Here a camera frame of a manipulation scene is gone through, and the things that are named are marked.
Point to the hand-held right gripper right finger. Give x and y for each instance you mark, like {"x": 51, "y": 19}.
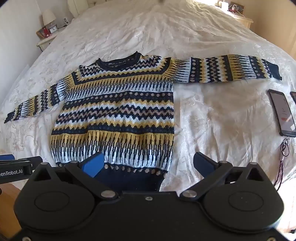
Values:
{"x": 201, "y": 165}

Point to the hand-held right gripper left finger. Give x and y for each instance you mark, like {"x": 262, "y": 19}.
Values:
{"x": 93, "y": 165}

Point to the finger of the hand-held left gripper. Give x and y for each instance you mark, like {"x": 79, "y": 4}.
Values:
{"x": 23, "y": 161}

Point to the navy yellow white patterned sweater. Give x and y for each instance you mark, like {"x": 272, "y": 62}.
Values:
{"x": 115, "y": 111}

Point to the white embroidered bedspread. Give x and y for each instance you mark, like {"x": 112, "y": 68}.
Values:
{"x": 208, "y": 115}

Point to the black smartphone with lit screen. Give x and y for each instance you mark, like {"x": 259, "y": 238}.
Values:
{"x": 283, "y": 111}

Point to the white nightstand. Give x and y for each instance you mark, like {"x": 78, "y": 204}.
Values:
{"x": 46, "y": 42}

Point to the small white alarm clock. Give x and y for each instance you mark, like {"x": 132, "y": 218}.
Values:
{"x": 54, "y": 29}

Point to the small white charging dock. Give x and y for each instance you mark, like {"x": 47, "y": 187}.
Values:
{"x": 66, "y": 21}

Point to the white table lamp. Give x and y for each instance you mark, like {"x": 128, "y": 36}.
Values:
{"x": 48, "y": 16}

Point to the cream nightstand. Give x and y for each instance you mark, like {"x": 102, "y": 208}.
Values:
{"x": 245, "y": 20}

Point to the white plug-in device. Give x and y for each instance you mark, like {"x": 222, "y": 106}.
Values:
{"x": 223, "y": 5}

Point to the red picture frame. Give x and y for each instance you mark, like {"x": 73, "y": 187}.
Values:
{"x": 43, "y": 32}

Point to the wall power outlet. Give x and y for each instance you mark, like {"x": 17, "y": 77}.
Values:
{"x": 236, "y": 7}

